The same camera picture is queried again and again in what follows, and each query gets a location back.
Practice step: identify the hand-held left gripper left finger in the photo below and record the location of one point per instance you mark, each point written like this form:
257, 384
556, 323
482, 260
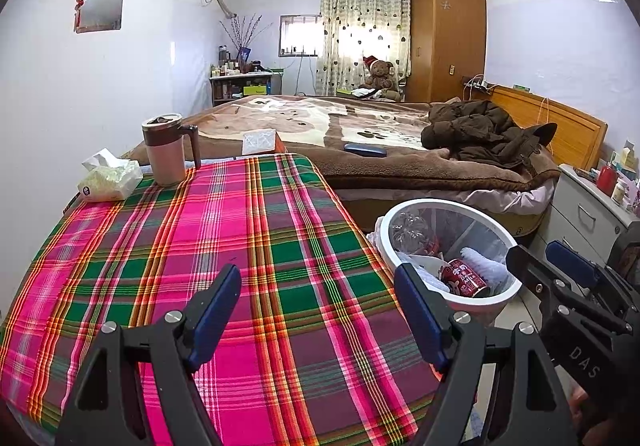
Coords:
215, 316

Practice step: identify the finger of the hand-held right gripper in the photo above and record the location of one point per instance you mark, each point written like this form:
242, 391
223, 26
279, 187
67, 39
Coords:
535, 268
570, 258

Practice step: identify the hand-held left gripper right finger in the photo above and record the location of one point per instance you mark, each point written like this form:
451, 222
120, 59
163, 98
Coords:
420, 316

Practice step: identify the red can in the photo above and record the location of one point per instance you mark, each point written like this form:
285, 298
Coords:
465, 278

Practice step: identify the white trash bin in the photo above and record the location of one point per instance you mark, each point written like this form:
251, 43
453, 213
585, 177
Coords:
480, 306

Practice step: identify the plastic bottle with red label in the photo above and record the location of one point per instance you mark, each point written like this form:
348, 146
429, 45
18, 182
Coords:
410, 231

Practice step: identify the person's right hand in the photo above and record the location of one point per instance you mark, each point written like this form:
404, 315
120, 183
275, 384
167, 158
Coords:
582, 408

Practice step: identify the grey nightstand with drawers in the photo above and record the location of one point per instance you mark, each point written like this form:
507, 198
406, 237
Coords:
575, 206

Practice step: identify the clear bin liner bag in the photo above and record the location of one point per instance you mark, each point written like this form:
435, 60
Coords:
475, 231

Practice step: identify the pale bed sheet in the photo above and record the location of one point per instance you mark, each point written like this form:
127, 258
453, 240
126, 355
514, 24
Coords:
500, 201

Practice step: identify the plaid tablecloth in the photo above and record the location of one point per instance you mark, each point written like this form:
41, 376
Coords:
200, 236

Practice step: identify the small white jar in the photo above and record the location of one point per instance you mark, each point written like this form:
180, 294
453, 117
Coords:
620, 191

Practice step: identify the wooden headboard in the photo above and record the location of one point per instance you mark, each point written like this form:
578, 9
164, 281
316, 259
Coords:
575, 131

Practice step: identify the brown jacket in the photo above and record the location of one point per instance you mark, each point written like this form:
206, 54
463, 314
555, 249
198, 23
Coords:
475, 131

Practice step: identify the mug with brown lid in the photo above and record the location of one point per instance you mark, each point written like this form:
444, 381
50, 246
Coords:
165, 161

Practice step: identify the green white tissue pack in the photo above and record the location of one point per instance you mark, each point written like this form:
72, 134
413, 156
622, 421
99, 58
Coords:
107, 181

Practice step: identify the dark blue glasses case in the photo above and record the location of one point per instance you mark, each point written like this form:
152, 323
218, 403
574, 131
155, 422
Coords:
365, 150

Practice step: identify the orange white tissue box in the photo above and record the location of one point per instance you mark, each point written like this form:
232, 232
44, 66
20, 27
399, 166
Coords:
260, 142

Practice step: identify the power strip with chargers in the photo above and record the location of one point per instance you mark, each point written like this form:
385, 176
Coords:
477, 83

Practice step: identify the bed with brown blanket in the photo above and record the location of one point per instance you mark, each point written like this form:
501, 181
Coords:
310, 121

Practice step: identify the cluttered desk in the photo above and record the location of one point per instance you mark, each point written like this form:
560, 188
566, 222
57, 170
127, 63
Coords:
240, 86

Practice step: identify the flat green box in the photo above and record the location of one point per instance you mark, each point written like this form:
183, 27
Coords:
346, 91

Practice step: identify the brown teddy bear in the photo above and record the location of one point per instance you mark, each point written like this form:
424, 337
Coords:
379, 74

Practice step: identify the wooden wardrobe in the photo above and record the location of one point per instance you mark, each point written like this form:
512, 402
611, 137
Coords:
445, 36

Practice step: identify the vase with branches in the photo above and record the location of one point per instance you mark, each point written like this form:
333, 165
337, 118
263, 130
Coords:
244, 54

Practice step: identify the small window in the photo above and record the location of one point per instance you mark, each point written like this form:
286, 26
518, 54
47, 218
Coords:
300, 36

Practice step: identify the heart print curtain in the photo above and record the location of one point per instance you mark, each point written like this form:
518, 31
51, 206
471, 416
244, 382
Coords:
360, 26

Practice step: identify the red hanging ornament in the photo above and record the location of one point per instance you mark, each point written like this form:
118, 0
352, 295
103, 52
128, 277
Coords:
80, 6

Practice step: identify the shiny wall sheet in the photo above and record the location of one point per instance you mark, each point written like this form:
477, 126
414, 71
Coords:
102, 4

